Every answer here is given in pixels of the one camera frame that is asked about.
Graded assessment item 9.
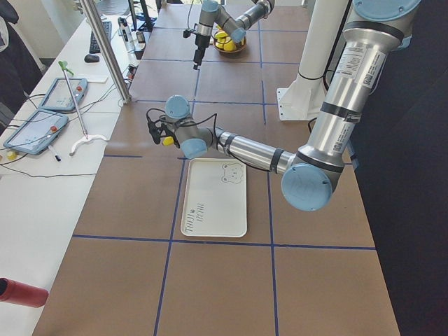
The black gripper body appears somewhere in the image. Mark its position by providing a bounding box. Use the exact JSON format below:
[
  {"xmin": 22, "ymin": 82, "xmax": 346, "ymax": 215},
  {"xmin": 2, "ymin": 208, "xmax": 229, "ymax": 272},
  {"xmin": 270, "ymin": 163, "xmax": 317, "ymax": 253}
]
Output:
[
  {"xmin": 195, "ymin": 34, "xmax": 209, "ymax": 50},
  {"xmin": 160, "ymin": 123, "xmax": 180, "ymax": 148}
]

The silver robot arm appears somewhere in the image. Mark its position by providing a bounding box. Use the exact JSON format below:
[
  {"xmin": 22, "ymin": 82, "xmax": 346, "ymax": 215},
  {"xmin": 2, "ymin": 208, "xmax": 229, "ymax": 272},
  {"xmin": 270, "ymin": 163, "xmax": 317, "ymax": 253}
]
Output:
[
  {"xmin": 148, "ymin": 1, "xmax": 420, "ymax": 211},
  {"xmin": 191, "ymin": 0, "xmax": 275, "ymax": 70}
]

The brown wicker basket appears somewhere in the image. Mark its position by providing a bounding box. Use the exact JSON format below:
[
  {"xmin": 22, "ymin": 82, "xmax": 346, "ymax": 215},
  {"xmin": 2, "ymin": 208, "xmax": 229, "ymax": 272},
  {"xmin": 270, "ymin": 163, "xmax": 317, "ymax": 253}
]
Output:
[{"xmin": 212, "ymin": 30, "xmax": 246, "ymax": 54}]

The yellow lemon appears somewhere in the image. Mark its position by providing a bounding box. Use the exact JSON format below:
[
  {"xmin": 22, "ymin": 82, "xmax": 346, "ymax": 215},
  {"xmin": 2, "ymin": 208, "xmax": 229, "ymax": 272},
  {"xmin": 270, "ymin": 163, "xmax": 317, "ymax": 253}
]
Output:
[{"xmin": 223, "ymin": 40, "xmax": 237, "ymax": 53}]

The white bear tray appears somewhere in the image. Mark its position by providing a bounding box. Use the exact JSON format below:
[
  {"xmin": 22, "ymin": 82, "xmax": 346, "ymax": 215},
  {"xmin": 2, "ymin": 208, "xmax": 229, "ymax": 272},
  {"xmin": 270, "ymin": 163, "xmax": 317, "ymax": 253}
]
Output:
[{"xmin": 181, "ymin": 158, "xmax": 247, "ymax": 238}]

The black keyboard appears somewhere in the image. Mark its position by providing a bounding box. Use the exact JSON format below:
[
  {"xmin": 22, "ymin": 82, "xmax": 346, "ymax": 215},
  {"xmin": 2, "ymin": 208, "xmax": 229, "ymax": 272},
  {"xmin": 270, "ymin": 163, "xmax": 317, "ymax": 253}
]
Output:
[{"xmin": 88, "ymin": 20, "xmax": 113, "ymax": 55}]

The black computer mouse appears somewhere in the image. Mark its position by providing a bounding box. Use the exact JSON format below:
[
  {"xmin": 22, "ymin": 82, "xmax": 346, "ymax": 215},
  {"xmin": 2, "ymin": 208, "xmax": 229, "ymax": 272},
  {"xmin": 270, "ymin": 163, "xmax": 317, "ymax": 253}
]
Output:
[{"xmin": 84, "ymin": 54, "xmax": 99, "ymax": 64}]

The black marker pen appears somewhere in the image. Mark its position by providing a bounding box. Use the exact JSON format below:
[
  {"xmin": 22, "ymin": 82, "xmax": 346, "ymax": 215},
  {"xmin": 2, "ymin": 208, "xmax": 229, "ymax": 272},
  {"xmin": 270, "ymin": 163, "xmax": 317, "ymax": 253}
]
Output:
[{"xmin": 48, "ymin": 145, "xmax": 62, "ymax": 162}]

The blue teach pendant far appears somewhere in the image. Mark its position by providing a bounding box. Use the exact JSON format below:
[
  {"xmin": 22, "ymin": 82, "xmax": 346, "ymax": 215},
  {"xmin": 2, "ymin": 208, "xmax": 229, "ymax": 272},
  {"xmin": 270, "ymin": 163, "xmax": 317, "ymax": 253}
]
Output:
[{"xmin": 38, "ymin": 78, "xmax": 88, "ymax": 113}]

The blue teach pendant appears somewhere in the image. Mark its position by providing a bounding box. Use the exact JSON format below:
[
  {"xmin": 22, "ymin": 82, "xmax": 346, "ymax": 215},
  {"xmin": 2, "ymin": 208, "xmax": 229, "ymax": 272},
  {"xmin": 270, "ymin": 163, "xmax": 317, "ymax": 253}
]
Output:
[
  {"xmin": 38, "ymin": 78, "xmax": 88, "ymax": 113},
  {"xmin": 3, "ymin": 109, "xmax": 69, "ymax": 155}
]

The grabber reach tool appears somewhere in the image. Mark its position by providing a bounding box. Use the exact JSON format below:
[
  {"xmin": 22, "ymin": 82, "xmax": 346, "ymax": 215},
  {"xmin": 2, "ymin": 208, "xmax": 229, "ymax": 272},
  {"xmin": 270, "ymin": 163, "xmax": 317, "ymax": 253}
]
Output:
[{"xmin": 58, "ymin": 61, "xmax": 108, "ymax": 157}]

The blue teach pendant near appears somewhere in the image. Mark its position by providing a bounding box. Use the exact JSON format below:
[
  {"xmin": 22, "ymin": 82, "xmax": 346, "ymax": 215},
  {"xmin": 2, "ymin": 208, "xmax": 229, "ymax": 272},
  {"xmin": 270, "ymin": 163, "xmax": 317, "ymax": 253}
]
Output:
[{"xmin": 3, "ymin": 109, "xmax": 69, "ymax": 155}]

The person in grey jacket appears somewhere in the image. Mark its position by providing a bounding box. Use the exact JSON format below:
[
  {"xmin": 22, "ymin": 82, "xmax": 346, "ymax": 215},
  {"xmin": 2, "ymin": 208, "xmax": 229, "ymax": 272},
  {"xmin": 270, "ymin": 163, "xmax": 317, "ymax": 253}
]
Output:
[{"xmin": 1, "ymin": 1, "xmax": 42, "ymax": 113}]

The red bottle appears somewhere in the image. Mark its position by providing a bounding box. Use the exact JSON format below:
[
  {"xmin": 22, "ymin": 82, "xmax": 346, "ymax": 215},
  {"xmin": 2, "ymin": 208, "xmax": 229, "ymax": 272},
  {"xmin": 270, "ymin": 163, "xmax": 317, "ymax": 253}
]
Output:
[{"xmin": 1, "ymin": 278, "xmax": 48, "ymax": 308}]

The aluminium frame post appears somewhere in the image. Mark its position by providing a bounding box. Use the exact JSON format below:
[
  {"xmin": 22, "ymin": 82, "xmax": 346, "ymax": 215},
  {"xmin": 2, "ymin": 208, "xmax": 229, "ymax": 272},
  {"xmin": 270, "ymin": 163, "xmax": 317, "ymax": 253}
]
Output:
[{"xmin": 80, "ymin": 0, "xmax": 132, "ymax": 104}]

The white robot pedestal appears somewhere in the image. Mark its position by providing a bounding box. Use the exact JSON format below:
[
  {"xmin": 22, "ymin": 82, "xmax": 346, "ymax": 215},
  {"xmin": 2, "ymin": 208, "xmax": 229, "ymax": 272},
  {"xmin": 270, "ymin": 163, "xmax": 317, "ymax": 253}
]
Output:
[{"xmin": 277, "ymin": 0, "xmax": 351, "ymax": 121}]

